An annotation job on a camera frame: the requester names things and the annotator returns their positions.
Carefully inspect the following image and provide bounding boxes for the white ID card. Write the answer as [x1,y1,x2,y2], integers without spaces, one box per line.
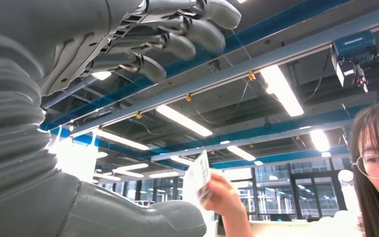
[182,150,214,207]

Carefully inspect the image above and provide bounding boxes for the person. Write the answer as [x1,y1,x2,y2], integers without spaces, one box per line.
[202,99,379,237]

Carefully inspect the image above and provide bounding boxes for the ceiling tube light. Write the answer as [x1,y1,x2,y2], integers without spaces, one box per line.
[91,128,151,152]
[114,162,150,173]
[259,64,305,118]
[155,104,214,138]
[309,128,331,153]
[226,145,257,162]
[148,170,181,180]
[169,155,195,167]

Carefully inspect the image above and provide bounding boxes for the blue crane hoist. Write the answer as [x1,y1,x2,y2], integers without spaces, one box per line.
[331,30,379,94]

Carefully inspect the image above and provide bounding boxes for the grey overhead rail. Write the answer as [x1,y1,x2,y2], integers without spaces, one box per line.
[68,3,379,138]

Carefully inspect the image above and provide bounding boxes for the round wire glasses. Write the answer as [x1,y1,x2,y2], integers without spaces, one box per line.
[352,154,379,180]

